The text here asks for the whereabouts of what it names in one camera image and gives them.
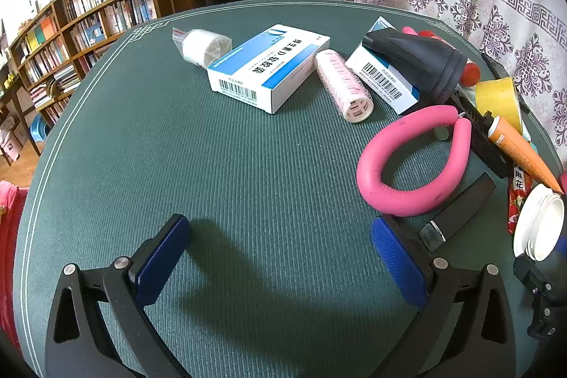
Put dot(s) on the large blue white medicine box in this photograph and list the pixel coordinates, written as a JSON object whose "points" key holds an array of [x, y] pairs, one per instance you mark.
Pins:
{"points": [[265, 68]]}

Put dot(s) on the small grey ribbed cap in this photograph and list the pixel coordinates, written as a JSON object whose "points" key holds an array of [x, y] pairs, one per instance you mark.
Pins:
{"points": [[440, 133]]}

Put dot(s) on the wooden side shelf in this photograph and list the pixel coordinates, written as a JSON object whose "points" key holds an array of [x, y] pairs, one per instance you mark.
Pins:
{"points": [[13, 94]]}

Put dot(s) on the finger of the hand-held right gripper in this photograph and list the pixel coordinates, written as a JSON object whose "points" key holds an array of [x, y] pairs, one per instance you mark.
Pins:
{"points": [[564, 183]]}

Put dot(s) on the yellow tape roll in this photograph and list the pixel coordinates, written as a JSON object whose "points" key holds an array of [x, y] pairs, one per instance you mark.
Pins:
{"points": [[496, 99]]}

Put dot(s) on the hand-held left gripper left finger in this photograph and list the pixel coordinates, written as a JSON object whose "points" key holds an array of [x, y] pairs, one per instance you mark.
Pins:
{"points": [[159, 260]]}

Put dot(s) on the pink hair roller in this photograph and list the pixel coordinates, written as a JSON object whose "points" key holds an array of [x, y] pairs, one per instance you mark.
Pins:
{"points": [[341, 85]]}

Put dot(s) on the red snack packet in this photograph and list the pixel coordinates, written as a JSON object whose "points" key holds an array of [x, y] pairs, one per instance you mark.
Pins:
{"points": [[516, 201]]}

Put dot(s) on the small blue white medicine box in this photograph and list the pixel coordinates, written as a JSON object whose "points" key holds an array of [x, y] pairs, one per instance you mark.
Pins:
{"points": [[376, 70]]}

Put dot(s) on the blue stool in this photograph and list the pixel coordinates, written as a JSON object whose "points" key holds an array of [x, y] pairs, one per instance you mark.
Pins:
{"points": [[37, 129]]}

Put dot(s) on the white roll in plastic bag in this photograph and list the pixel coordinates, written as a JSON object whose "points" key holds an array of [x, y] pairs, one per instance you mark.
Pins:
{"points": [[199, 46]]}

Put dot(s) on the wooden bookshelf with books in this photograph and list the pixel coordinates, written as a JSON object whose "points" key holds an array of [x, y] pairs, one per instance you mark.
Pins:
{"points": [[88, 6]]}

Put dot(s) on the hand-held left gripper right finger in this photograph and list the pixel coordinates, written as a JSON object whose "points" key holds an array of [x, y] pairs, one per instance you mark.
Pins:
{"points": [[398, 267]]}

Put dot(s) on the orange tube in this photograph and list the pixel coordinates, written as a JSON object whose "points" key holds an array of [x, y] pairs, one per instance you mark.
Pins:
{"points": [[518, 152]]}

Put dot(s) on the pink foam curler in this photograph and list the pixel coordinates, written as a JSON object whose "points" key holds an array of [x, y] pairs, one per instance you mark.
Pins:
{"points": [[372, 183]]}

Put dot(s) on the pink cloth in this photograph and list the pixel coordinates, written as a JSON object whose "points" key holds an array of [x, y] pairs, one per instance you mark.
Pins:
{"points": [[9, 249]]}

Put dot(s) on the black rubber air blower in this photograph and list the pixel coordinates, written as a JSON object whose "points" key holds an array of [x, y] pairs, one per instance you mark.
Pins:
{"points": [[421, 59]]}

